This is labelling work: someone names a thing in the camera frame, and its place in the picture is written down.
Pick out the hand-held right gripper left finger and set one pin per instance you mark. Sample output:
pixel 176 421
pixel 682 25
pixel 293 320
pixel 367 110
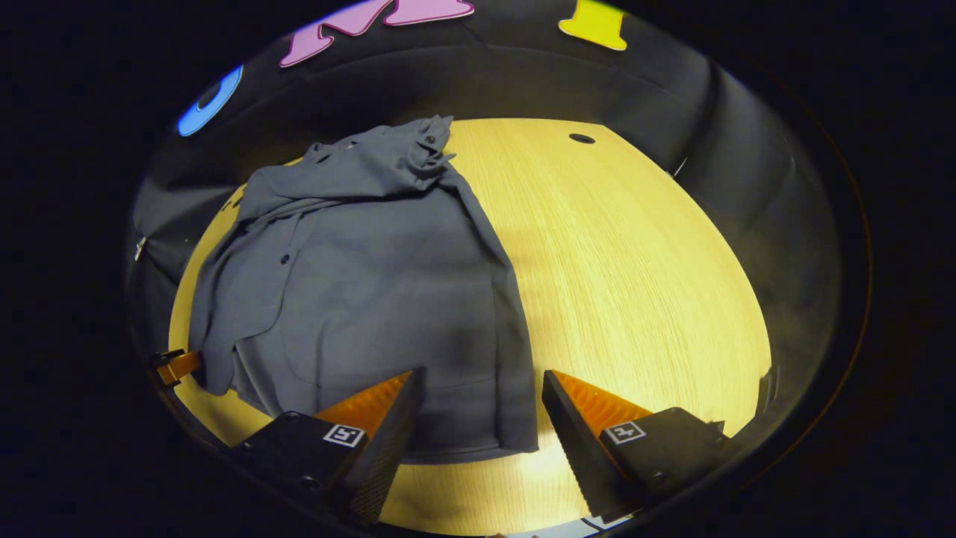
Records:
pixel 388 441

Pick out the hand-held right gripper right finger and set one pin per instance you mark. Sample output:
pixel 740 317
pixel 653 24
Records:
pixel 579 448

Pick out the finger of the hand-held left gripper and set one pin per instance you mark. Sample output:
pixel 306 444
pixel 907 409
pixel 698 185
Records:
pixel 179 366

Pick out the gray button-up shirt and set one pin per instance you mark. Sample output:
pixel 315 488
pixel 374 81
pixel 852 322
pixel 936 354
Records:
pixel 373 299

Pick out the small silver clip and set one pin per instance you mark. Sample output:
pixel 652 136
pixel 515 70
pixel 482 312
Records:
pixel 140 248

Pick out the black backdrop cloth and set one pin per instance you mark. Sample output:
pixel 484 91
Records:
pixel 747 187

